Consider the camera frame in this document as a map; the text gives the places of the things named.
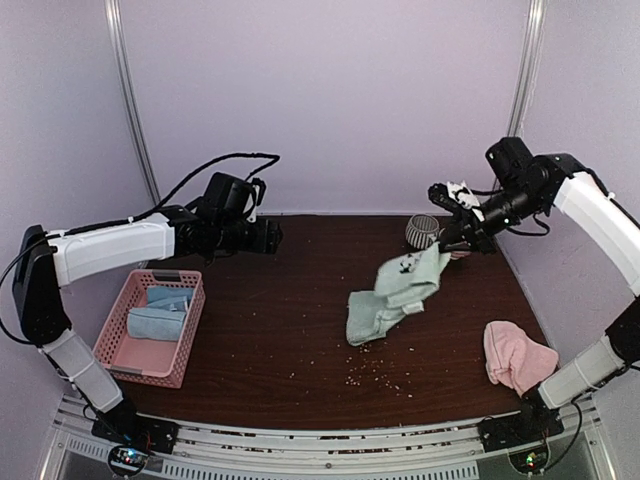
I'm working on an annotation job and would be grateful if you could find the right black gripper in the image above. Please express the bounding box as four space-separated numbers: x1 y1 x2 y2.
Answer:
436 182 544 254

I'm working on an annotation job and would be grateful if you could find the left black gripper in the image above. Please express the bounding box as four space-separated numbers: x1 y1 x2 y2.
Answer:
215 218 283 254

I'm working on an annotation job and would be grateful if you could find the green panda towel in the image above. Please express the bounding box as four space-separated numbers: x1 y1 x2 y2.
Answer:
346 243 451 346

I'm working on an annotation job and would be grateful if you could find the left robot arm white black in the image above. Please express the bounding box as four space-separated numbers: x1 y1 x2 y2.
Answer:
7 173 283 444

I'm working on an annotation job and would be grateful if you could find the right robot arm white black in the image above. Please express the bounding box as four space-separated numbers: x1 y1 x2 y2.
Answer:
428 137 639 442

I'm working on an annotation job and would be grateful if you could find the red patterned bowl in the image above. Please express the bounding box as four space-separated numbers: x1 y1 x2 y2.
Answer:
450 250 471 261

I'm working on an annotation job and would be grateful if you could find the striped grey mug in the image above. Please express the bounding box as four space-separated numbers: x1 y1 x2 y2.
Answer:
405 214 440 250

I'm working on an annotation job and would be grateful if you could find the blue towel back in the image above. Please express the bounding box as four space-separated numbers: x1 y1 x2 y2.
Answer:
146 285 194 312

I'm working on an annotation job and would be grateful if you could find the pink towel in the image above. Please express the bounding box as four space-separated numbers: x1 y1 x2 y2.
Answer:
483 320 559 398

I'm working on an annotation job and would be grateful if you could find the rolled blue towel front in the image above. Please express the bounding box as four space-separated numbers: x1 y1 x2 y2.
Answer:
127 307 186 342

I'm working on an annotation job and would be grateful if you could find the pink plastic basket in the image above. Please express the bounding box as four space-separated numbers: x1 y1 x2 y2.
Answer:
94 269 206 389

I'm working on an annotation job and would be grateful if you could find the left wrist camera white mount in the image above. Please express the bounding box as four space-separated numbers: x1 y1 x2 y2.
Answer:
243 178 266 223

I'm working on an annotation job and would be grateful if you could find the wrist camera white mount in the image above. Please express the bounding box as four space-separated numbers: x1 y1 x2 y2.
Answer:
243 178 266 223
427 181 485 221

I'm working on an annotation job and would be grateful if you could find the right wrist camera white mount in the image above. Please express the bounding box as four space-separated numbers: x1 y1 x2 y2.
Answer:
427 181 485 221

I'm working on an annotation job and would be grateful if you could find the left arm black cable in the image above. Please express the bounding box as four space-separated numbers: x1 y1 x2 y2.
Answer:
0 152 281 346

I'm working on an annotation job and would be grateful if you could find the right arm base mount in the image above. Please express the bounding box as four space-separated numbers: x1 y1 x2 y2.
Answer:
477 413 564 476

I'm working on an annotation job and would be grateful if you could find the front aluminium rail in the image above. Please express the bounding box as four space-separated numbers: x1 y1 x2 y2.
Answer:
37 396 618 479

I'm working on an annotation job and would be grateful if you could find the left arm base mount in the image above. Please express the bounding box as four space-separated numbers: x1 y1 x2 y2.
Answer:
91 417 179 478

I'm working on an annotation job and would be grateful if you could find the right aluminium frame post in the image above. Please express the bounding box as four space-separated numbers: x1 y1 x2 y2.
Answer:
507 0 548 136

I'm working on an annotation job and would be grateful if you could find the aluminium frame post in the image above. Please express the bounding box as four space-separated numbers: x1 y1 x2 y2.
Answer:
104 0 160 205
507 0 548 136

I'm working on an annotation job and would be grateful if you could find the left aluminium frame post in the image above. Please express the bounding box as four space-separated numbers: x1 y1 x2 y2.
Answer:
104 0 160 205

